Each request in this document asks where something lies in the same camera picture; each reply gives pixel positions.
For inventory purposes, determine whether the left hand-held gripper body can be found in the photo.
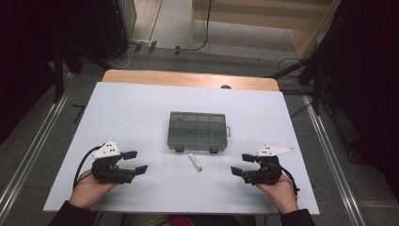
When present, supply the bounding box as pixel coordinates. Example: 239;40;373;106
90;139;136;186

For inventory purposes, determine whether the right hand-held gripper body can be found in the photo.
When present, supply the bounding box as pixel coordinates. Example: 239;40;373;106
241;144;295;186

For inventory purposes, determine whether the white nail clipper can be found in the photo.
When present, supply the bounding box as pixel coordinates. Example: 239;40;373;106
187;153;203;172

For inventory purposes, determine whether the grey transparent compartment box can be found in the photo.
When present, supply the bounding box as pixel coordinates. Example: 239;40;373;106
167;111;232;154

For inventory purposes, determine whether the person's left hand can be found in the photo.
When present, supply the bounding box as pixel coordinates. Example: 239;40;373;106
69;168;121;211

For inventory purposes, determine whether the person's right hand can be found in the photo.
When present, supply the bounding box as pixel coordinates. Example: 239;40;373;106
255;173;299;216

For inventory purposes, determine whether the white board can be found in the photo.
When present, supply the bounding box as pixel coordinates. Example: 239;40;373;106
42;82;320;216

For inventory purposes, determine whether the red cloth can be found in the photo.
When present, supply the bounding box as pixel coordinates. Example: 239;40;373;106
168;215;196;226

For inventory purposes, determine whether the wooden table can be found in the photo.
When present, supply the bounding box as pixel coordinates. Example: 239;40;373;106
102;69;280;92

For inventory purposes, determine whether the black stand leg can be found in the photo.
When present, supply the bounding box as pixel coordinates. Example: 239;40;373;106
269;53;314;79

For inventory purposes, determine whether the black metal stand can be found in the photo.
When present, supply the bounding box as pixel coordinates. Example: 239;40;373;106
53;43;83;104

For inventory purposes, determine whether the grey power strip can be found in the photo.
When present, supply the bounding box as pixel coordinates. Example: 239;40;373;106
130;39;158;54

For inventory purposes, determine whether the black cabinet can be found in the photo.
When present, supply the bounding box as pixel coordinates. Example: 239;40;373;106
90;0;137;60

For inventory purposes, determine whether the dark curtain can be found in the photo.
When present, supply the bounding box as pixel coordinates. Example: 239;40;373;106
313;0;399;202
0;0;95;145

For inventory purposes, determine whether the beige wooden furniture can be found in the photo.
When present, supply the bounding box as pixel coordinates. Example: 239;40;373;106
191;0;343;60

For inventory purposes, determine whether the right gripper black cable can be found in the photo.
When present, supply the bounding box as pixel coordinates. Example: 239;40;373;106
280;168;300;199

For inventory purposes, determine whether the aluminium floor rail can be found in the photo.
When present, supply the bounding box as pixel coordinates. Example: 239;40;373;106
0;90;72;215
302;93;366;226

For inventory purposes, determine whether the white cable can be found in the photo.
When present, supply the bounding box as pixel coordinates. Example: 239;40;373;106
107;45;136;70

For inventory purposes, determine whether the black floor cable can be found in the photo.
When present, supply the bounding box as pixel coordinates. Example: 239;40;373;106
277;56;304;74

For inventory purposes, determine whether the black hanging cable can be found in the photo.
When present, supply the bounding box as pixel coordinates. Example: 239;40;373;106
191;0;213;52

